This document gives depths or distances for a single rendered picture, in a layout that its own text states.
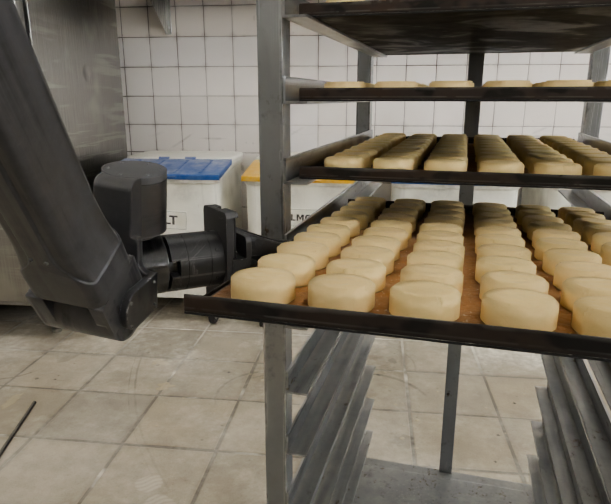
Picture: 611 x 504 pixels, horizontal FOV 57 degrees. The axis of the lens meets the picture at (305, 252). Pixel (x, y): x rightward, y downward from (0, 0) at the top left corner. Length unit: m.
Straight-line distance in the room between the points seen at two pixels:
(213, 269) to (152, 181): 0.11
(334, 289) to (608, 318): 0.18
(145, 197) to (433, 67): 2.65
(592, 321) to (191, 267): 0.35
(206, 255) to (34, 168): 0.23
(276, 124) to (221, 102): 2.52
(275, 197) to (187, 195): 1.93
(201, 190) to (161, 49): 0.99
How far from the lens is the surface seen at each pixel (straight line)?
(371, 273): 0.46
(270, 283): 0.42
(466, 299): 0.47
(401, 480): 1.50
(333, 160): 0.70
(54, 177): 0.39
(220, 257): 0.56
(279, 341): 0.72
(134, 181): 0.50
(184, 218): 2.61
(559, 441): 1.24
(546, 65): 3.18
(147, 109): 3.31
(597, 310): 0.41
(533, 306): 0.40
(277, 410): 0.77
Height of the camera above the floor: 1.04
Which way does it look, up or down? 15 degrees down
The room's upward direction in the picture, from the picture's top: straight up
